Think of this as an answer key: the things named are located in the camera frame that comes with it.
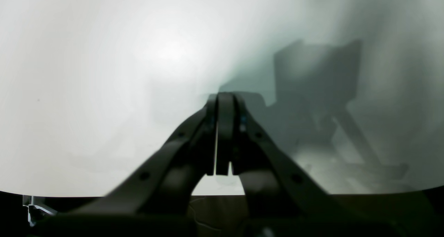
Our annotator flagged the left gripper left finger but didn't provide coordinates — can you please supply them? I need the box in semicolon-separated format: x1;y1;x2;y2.
35;94;217;237

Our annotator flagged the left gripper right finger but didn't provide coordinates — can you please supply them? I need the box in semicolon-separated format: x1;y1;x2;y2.
216;93;408;237

